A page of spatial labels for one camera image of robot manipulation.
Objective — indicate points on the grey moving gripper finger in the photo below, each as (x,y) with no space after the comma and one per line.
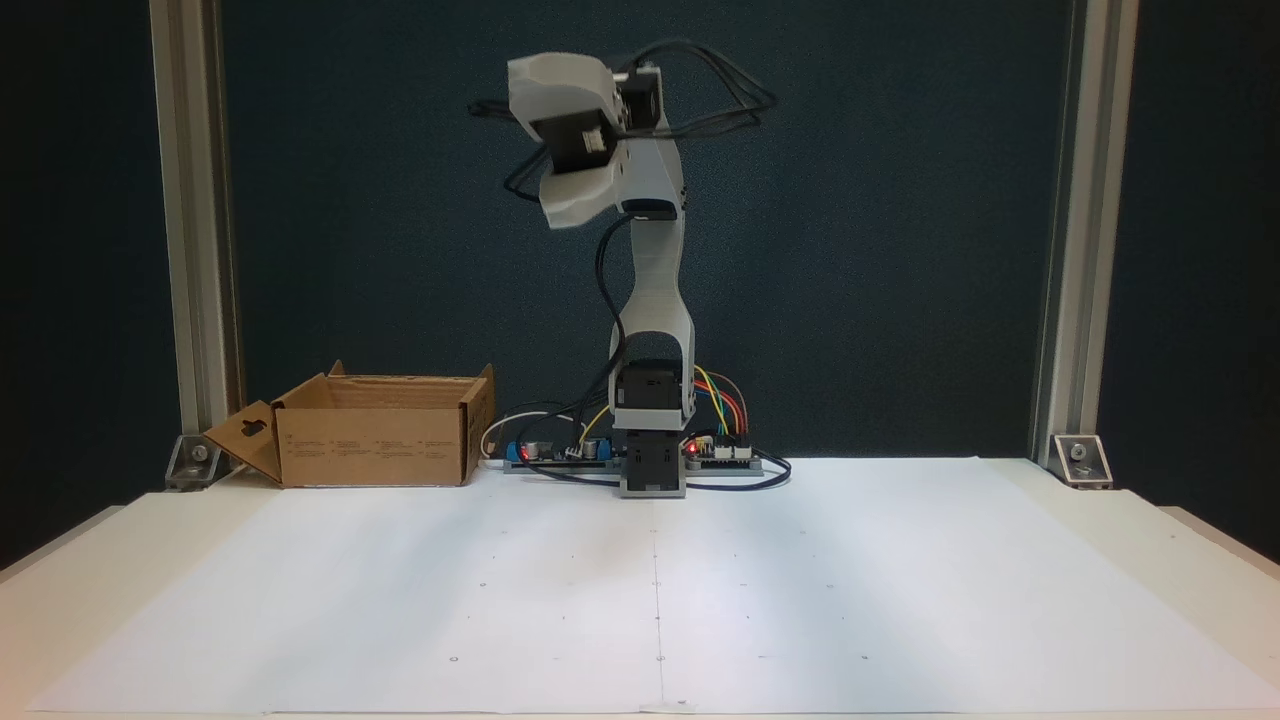
(560,85)

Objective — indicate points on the open cardboard box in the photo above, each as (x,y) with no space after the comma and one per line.
(370,450)

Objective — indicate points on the circuit board with blue parts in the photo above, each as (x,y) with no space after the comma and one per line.
(560,458)

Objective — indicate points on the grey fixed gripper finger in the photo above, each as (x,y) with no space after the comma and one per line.
(575,200)

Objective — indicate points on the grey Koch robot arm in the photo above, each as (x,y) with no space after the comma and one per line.
(655,300)

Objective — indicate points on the circuit board with white connectors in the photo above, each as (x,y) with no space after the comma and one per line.
(725,458)

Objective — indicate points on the aluminium frame post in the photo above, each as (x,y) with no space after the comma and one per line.
(1085,200)
(195,200)

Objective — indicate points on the metal corner bracket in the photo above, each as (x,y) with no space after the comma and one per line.
(190,462)
(1082,460)

